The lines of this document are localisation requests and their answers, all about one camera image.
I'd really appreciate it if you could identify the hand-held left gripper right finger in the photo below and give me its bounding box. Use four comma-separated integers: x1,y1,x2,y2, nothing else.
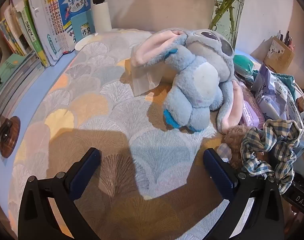
203,148,285,240

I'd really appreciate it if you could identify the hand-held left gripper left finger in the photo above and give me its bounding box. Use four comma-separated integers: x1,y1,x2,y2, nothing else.
18,147,101,240

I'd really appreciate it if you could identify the blue plush toy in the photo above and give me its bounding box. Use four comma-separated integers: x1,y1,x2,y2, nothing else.
130,28,243,133

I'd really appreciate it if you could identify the brown curly plush toy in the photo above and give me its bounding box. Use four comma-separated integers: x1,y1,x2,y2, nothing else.
217,125,270,169

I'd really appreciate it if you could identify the plaid scrunchie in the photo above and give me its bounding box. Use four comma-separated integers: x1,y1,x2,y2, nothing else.
240,119,304,195

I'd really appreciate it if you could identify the fan-patterned table mat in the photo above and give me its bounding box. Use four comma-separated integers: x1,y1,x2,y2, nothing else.
8,29,292,240

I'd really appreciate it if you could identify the purple tissue packet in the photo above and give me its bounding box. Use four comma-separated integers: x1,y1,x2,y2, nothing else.
239,81,266,128

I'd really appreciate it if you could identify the round wooden disc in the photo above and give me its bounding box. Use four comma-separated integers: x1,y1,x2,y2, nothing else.
0,116,21,158

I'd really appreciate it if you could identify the white purple printed packet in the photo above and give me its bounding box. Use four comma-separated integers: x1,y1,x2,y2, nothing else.
254,62,304,130

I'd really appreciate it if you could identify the teal heart-shaped pouch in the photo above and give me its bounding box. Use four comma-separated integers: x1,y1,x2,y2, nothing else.
233,54,253,77

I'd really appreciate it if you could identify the stack of flat books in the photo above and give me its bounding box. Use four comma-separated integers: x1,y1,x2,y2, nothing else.
0,52,45,115

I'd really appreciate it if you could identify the cardboard pen holder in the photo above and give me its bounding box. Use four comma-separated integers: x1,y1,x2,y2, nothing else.
264,36,295,67

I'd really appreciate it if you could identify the small teal booklet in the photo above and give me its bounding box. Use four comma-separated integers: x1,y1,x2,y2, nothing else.
71,10,95,43

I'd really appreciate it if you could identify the row of upright books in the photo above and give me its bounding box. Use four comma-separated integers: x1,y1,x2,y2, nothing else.
0,0,75,68

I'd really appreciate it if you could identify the bunch of pens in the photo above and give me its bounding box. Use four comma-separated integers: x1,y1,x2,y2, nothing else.
277,30,296,47

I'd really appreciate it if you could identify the white desk lamp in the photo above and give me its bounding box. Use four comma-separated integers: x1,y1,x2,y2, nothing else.
74,0,110,53

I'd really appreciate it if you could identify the blue cover book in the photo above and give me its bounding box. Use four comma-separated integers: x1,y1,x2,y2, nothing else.
54,0,94,53

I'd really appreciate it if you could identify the glass vase with flowers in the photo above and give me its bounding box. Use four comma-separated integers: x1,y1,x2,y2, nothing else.
213,0,251,48

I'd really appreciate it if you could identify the teal drawstring bag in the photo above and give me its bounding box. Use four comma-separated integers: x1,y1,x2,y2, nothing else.
252,70,298,100

